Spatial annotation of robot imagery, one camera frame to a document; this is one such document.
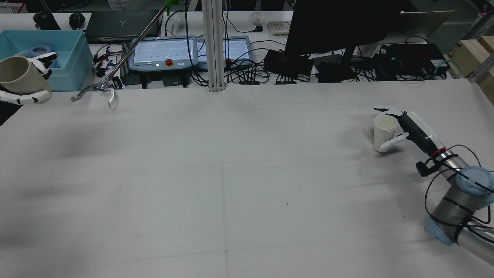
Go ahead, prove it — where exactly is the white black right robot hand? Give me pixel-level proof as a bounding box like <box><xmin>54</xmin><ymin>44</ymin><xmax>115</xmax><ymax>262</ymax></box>
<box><xmin>374</xmin><ymin>106</ymin><xmax>447</xmax><ymax>158</ymax></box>

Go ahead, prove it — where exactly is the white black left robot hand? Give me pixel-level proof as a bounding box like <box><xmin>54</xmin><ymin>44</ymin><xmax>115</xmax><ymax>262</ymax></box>
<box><xmin>0</xmin><ymin>52</ymin><xmax>58</xmax><ymax>105</ymax></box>

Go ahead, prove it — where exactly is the beige cup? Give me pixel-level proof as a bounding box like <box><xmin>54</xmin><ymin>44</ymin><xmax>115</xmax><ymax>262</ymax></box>
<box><xmin>0</xmin><ymin>56</ymin><xmax>47</xmax><ymax>96</ymax></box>

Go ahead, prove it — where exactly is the white cup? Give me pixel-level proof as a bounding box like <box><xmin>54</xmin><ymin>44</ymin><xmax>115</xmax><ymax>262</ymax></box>
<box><xmin>373</xmin><ymin>115</ymin><xmax>399</xmax><ymax>153</ymax></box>

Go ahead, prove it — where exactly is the light blue plastic box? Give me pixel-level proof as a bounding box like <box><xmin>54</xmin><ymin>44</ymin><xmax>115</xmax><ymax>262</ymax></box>
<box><xmin>0</xmin><ymin>30</ymin><xmax>95</xmax><ymax>92</ymax></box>

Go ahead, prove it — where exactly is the dark grey gaming laptop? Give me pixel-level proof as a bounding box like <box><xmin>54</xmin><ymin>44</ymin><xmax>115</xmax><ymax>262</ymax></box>
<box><xmin>387</xmin><ymin>43</ymin><xmax>449</xmax><ymax>76</ymax></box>

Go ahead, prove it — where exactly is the black cylinder object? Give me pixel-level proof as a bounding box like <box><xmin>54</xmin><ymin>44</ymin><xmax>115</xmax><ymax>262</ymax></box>
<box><xmin>33</xmin><ymin>11</ymin><xmax>61</xmax><ymax>31</ymax></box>

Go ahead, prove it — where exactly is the black round object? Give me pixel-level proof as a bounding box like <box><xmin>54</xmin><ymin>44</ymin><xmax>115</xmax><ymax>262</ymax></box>
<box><xmin>68</xmin><ymin>12</ymin><xmax>86</xmax><ymax>30</ymax></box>

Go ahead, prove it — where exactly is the black monitor stand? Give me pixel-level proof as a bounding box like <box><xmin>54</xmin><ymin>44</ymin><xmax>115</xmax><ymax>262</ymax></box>
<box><xmin>317</xmin><ymin>46</ymin><xmax>359</xmax><ymax>83</ymax></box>

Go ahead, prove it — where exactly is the silver reacher grabber tool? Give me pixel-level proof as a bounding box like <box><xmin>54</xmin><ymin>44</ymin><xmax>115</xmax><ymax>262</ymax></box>
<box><xmin>71</xmin><ymin>0</ymin><xmax>180</xmax><ymax>109</ymax></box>

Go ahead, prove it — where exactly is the dark laptop with Y logo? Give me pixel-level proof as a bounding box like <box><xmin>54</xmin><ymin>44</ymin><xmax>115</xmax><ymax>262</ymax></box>
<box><xmin>84</xmin><ymin>10</ymin><xmax>162</xmax><ymax>43</ymax></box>

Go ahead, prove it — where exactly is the black Huawei monitor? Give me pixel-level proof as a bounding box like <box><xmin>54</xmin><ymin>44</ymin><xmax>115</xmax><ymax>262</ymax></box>
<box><xmin>284</xmin><ymin>0</ymin><xmax>403</xmax><ymax>57</ymax></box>

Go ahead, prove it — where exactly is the grey blue teach pendant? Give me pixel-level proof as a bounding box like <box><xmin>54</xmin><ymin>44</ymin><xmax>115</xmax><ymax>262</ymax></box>
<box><xmin>129</xmin><ymin>36</ymin><xmax>198</xmax><ymax>73</ymax></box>
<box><xmin>196</xmin><ymin>36</ymin><xmax>252</xmax><ymax>71</ymax></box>

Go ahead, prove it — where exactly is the black rectangular box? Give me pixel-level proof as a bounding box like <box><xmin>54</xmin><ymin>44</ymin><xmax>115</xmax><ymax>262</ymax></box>
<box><xmin>264</xmin><ymin>49</ymin><xmax>315</xmax><ymax>78</ymax></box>

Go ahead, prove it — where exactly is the black power adapter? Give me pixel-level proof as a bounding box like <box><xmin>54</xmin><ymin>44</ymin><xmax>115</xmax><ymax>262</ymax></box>
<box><xmin>161</xmin><ymin>75</ymin><xmax>190</xmax><ymax>87</ymax></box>

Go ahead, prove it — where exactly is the white keyboard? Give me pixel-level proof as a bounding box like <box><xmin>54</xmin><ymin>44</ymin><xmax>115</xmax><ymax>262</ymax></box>
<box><xmin>268</xmin><ymin>21</ymin><xmax>293</xmax><ymax>36</ymax></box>

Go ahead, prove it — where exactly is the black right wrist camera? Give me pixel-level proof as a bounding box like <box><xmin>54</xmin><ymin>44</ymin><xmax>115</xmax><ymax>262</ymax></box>
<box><xmin>415</xmin><ymin>158</ymin><xmax>440</xmax><ymax>178</ymax></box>

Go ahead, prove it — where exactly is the blue plastic ring object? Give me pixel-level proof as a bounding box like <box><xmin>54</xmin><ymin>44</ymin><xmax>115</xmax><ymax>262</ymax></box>
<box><xmin>16</xmin><ymin>45</ymin><xmax>52</xmax><ymax>62</ymax></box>

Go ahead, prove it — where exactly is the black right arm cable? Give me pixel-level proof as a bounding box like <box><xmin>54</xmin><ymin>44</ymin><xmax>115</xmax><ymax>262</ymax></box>
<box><xmin>424</xmin><ymin>144</ymin><xmax>494</xmax><ymax>246</ymax></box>

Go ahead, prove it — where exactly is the teal cable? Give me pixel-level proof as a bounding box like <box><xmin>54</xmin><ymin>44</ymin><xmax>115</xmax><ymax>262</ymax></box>
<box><xmin>432</xmin><ymin>59</ymin><xmax>463</xmax><ymax>80</ymax></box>

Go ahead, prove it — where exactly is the aluminium extrusion post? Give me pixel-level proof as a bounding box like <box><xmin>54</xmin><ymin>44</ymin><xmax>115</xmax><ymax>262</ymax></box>
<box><xmin>201</xmin><ymin>0</ymin><xmax>225</xmax><ymax>92</ymax></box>

